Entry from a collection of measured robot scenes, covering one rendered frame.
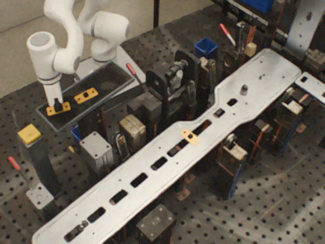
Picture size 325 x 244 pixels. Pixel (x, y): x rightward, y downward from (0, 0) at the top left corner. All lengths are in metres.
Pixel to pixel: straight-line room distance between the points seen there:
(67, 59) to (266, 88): 0.94
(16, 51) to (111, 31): 1.87
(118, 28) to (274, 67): 0.74
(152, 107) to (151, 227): 0.48
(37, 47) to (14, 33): 2.45
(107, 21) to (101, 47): 0.15
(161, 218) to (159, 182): 0.16
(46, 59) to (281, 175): 1.21
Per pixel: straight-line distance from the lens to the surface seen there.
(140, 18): 3.64
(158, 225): 1.39
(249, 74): 1.86
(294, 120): 1.75
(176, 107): 1.72
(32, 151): 1.48
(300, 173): 1.98
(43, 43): 1.24
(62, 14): 1.27
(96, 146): 1.44
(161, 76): 1.53
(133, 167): 1.52
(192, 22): 2.54
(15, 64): 3.40
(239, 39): 1.79
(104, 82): 1.55
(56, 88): 1.35
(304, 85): 1.90
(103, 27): 1.73
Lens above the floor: 2.32
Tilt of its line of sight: 54 degrees down
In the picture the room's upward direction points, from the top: 4 degrees clockwise
